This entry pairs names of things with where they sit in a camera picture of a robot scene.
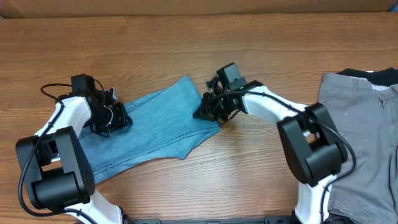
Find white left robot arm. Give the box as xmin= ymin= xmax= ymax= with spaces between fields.
xmin=16 ymin=87 xmax=132 ymax=223

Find grey folded garment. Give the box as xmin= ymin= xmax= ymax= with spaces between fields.
xmin=318 ymin=73 xmax=397 ymax=223

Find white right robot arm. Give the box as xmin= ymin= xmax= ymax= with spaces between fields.
xmin=193 ymin=79 xmax=348 ymax=223

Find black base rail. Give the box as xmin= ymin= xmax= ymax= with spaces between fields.
xmin=132 ymin=216 xmax=295 ymax=224

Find brown cardboard back panel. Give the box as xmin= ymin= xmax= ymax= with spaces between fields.
xmin=1 ymin=0 xmax=395 ymax=18

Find light blue denim jeans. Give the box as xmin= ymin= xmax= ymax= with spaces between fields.
xmin=79 ymin=76 xmax=221 ymax=183

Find black folded garment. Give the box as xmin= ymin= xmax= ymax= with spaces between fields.
xmin=338 ymin=67 xmax=397 ymax=86

